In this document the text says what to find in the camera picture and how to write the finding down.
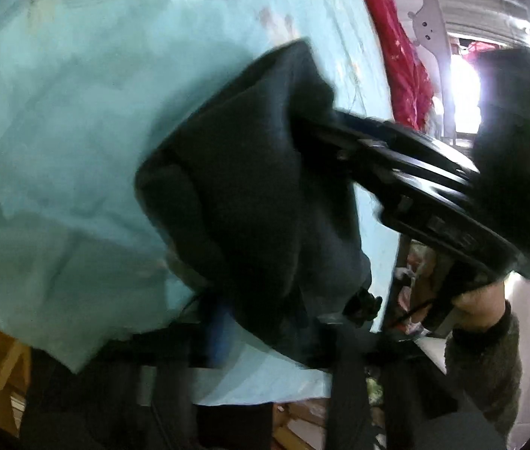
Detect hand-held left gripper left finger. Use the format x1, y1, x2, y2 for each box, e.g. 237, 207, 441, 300
138, 297, 235, 450

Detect grey bed guard rail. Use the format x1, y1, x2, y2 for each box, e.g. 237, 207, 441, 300
408, 0, 458, 146

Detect person's right hand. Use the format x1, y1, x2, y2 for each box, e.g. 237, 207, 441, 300
453, 283, 505, 331

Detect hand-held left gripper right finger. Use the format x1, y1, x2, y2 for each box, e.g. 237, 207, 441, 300
326, 288, 388, 450

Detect teal floral bed sheet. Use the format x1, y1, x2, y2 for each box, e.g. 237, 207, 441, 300
0, 0, 402, 406

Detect red floral quilt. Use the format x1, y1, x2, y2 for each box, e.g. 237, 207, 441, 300
349, 0, 437, 132

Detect black pants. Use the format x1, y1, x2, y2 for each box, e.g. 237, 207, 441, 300
136, 40, 373, 369

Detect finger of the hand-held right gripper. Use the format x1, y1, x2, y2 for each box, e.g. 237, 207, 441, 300
295, 117, 416, 198
331, 110, 479, 179

